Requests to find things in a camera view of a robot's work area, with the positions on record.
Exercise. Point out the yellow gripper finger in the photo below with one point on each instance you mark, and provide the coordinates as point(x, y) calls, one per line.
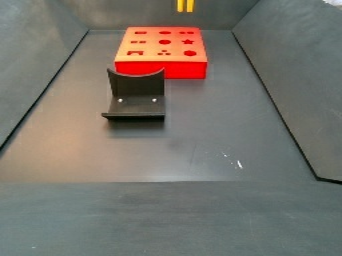
point(180, 5)
point(190, 6)

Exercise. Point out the red shape-sorting block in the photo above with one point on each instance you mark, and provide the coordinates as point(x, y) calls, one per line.
point(170, 48)

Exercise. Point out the black curved holder stand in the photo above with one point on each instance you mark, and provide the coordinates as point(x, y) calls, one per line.
point(138, 95)

